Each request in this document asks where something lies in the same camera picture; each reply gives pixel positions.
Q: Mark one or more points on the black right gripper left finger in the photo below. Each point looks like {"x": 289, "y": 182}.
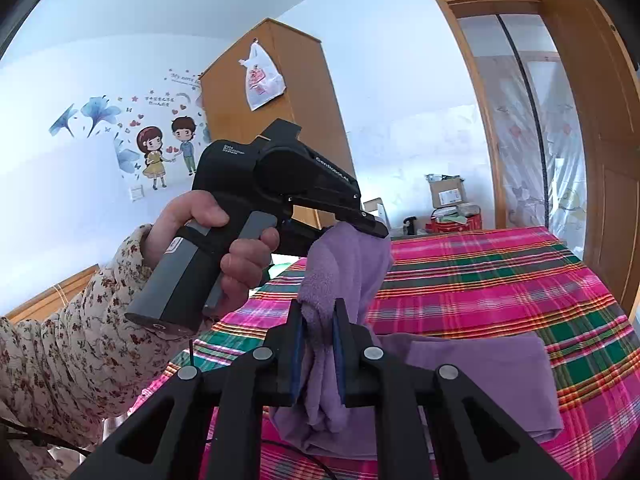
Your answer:
{"x": 287, "y": 342}

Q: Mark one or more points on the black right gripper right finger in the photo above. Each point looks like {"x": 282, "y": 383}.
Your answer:
{"x": 356, "y": 384}

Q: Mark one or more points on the purple fleece garment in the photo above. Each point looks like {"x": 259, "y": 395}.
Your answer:
{"x": 345, "y": 269}

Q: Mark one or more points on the floral sleeve left forearm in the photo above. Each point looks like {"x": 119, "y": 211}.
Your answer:
{"x": 85, "y": 362}

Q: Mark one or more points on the left hand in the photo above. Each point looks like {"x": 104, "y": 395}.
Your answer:
{"x": 242, "y": 267}

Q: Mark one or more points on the wooden wardrobe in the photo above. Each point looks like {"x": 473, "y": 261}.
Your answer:
{"x": 309, "y": 98}

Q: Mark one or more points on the white plastic bag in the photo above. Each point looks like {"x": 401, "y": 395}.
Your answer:
{"x": 263, "y": 81}

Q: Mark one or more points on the open cardboard box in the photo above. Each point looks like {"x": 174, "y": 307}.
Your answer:
{"x": 452, "y": 212}

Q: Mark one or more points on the pink plaid bed sheet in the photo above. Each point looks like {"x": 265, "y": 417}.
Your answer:
{"x": 506, "y": 282}

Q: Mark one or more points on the wooden headboard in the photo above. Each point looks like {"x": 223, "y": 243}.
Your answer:
{"x": 53, "y": 298}

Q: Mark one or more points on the sliding glass door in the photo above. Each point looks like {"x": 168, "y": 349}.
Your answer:
{"x": 529, "y": 114}

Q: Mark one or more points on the wooden door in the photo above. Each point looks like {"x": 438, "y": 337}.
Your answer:
{"x": 606, "y": 94}

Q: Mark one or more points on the cartoon couple wall sticker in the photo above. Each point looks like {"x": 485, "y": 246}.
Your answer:
{"x": 157, "y": 154}

